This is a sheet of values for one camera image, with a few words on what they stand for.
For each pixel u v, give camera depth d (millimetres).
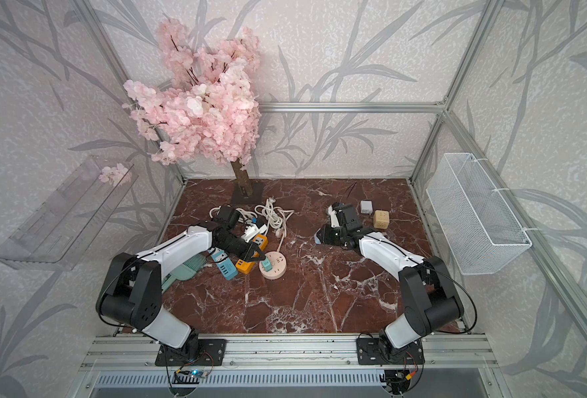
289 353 753
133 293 445
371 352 727
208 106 667
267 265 849
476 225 616
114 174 770
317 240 886
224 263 892
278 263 908
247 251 756
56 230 652
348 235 685
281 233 1001
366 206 1050
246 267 889
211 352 729
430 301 440
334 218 811
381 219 994
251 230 807
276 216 1040
